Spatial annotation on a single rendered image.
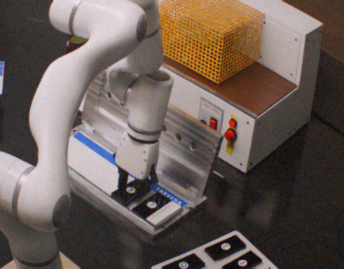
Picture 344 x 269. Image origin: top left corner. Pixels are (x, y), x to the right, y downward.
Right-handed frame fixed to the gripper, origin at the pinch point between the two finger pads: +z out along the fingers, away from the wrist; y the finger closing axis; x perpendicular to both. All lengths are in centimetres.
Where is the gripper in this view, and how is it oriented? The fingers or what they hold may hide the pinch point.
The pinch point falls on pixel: (131, 186)
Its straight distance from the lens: 219.6
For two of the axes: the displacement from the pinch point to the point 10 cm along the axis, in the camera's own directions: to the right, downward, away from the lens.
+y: 7.5, 4.6, -4.8
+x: 6.3, -2.5, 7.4
